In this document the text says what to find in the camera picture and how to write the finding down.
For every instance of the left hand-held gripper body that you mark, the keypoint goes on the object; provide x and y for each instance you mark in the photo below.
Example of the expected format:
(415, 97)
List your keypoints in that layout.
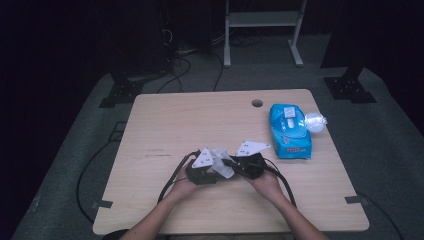
(202, 159)

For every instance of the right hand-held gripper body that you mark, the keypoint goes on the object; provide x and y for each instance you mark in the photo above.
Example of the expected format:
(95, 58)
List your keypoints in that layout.
(251, 165)

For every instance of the blue wet wipe pack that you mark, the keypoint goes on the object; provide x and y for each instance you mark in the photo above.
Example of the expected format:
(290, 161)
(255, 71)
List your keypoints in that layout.
(290, 130)

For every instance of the person's right hand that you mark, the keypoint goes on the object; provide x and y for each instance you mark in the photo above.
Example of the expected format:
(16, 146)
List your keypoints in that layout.
(268, 186)

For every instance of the person's left hand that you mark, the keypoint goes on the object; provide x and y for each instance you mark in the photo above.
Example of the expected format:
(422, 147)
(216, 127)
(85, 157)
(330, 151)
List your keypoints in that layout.
(183, 186)

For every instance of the clear crumpled plastic wrap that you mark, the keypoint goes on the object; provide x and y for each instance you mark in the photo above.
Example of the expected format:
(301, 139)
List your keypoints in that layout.
(315, 122)

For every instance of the black stand base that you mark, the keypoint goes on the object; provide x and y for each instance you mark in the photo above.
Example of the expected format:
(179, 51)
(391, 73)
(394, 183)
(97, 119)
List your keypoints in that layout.
(121, 93)
(350, 88)

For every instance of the grey tape strip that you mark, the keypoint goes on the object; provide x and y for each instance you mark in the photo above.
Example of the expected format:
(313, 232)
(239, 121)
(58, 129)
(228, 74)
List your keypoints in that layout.
(101, 204)
(356, 199)

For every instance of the white metal stand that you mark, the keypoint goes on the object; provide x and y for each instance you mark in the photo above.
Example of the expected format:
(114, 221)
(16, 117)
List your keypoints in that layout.
(263, 18)

